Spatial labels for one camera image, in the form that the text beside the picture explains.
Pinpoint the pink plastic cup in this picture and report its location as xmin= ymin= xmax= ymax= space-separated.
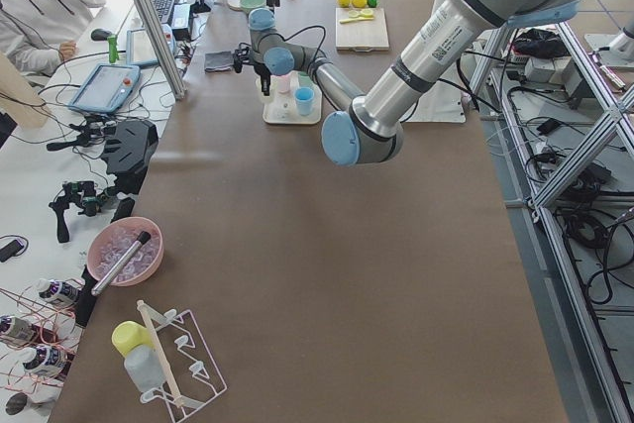
xmin=274 ymin=73 xmax=291 ymax=94

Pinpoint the mint green cup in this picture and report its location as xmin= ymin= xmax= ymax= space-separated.
xmin=297 ymin=71 xmax=313 ymax=88

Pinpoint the blue plastic cup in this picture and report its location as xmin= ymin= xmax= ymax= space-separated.
xmin=294 ymin=86 xmax=314 ymax=116

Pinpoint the cream plastic cup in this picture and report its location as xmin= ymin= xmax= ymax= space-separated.
xmin=255 ymin=77 xmax=272 ymax=104

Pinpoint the cream rabbit tray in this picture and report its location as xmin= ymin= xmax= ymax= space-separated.
xmin=262 ymin=71 xmax=322 ymax=126

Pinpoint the mint green bowl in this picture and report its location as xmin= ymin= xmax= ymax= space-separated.
xmin=240 ymin=0 xmax=266 ymax=15

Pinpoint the grey folded cloth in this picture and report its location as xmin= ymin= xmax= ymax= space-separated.
xmin=204 ymin=51 xmax=234 ymax=73

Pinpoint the yellow plastic knife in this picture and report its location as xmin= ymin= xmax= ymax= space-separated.
xmin=338 ymin=17 xmax=374 ymax=25

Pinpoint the bamboo cutting board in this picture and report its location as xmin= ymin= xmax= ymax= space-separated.
xmin=335 ymin=8 xmax=389 ymax=52

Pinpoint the blue teach pendant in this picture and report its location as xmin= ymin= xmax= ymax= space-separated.
xmin=67 ymin=63 xmax=141 ymax=114
xmin=126 ymin=24 xmax=176 ymax=68

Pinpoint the metal muddler in bowl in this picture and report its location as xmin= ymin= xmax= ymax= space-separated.
xmin=91 ymin=231 xmax=151 ymax=296

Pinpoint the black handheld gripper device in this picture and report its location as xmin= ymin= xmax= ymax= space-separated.
xmin=49 ymin=180 xmax=119 ymax=244

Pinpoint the pink bowl with ice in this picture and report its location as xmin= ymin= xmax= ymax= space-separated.
xmin=87 ymin=217 xmax=164 ymax=287

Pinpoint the seated person in hoodie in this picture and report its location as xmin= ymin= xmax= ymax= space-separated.
xmin=1 ymin=0 xmax=106 ymax=75

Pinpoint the yellow cup on rack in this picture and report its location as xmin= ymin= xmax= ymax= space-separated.
xmin=111 ymin=321 xmax=153 ymax=357

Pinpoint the grey cup on rack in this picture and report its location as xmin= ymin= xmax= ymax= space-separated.
xmin=124 ymin=344 xmax=166 ymax=393

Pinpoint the aluminium frame post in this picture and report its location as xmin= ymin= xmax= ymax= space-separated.
xmin=133 ymin=0 xmax=186 ymax=100

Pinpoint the black stand mount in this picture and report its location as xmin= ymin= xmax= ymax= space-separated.
xmin=100 ymin=119 xmax=159 ymax=194

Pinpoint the green handled tool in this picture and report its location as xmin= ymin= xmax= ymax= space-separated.
xmin=107 ymin=35 xmax=119 ymax=64

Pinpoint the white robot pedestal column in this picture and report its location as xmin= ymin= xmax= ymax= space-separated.
xmin=400 ymin=0 xmax=466 ymax=123

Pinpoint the white wire cup rack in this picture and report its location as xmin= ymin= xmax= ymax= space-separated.
xmin=137 ymin=300 xmax=228 ymax=422

